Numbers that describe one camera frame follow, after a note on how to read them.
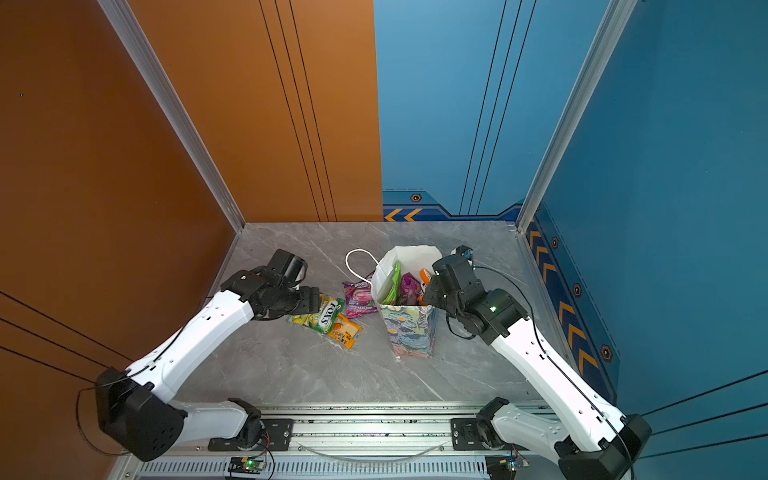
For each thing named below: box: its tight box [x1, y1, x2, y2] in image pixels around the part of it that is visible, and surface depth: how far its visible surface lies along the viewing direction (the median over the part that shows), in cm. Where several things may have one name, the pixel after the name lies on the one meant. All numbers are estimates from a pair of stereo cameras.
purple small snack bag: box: [342, 279, 379, 319], surface depth 96 cm
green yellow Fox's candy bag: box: [287, 294, 345, 335], surface depth 93 cm
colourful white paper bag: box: [345, 245, 443, 358], surface depth 79 cm
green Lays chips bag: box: [382, 261, 401, 305], surface depth 81 cm
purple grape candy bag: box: [401, 272, 423, 305], surface depth 89 cm
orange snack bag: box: [419, 268, 431, 287], surface depth 88 cm
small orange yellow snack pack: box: [328, 314, 364, 349], surface depth 91 cm
